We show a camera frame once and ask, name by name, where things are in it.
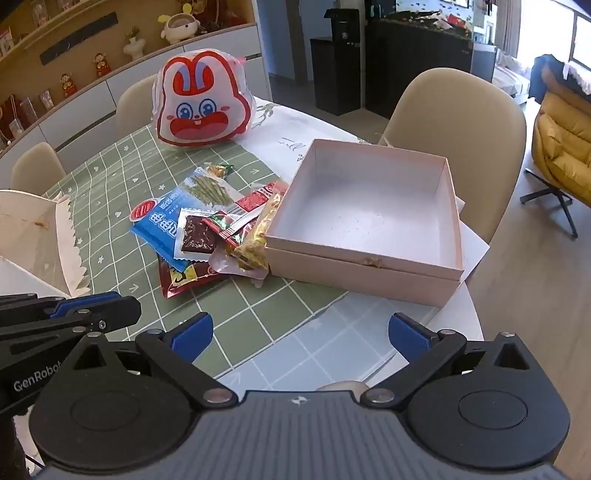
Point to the dark blue garment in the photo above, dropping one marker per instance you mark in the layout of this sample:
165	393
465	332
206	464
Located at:
542	74

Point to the yellow armchair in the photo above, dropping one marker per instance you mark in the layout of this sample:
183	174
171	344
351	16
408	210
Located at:
558	143

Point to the pale green-stick snack packet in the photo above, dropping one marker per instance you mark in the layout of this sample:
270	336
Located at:
207	191

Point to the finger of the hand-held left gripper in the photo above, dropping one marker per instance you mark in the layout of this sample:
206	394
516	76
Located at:
117	311
41	334

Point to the long red snack packet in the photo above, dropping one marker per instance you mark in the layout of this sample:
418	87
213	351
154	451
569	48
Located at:
254	201

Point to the white paper sheet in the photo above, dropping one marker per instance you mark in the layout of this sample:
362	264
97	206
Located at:
471	249

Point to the white rabbit pot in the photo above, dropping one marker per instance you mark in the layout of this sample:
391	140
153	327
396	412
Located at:
180	30

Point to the grey side cabinet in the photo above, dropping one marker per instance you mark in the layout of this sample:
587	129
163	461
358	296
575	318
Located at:
484	64

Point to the wooden shelf cabinet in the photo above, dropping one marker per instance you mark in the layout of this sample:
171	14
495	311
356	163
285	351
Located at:
138	14

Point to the clear grain bar packet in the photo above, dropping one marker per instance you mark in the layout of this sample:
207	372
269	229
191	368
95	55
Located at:
256	235

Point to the rabbit face plastic bag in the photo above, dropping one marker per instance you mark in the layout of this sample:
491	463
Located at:
203	106

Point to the black tower appliance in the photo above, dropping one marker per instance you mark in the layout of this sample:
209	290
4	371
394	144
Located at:
334	78

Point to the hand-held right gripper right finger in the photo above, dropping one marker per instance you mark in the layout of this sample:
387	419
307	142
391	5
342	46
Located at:
408	334

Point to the red and yellow snack packet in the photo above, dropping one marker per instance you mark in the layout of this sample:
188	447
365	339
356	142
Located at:
184	279

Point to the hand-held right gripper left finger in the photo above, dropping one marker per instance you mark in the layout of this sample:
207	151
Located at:
191	334

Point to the green checked tablecloth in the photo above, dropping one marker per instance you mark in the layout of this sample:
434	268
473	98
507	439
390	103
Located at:
115	175

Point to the large beige chair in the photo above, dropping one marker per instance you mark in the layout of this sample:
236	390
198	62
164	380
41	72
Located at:
461	129

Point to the white vase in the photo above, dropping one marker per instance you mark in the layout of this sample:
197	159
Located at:
135	48

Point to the grey sofa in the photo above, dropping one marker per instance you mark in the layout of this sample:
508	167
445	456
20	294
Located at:
510	76

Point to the pink cardboard box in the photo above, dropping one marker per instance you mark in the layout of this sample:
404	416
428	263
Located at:
369	277

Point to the black sideboard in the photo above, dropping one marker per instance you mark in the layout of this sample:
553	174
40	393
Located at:
415	69

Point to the black soundbar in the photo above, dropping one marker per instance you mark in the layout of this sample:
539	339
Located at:
78	38

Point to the small green yellow packet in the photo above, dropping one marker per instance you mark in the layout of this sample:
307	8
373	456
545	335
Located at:
219	170

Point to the red figurine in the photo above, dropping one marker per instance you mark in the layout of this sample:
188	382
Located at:
102	67
69	86

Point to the white floral cloth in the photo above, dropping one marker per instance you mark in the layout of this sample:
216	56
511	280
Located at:
281	134

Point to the blue snack packet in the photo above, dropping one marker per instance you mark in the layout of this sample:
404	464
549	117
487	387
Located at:
157	226

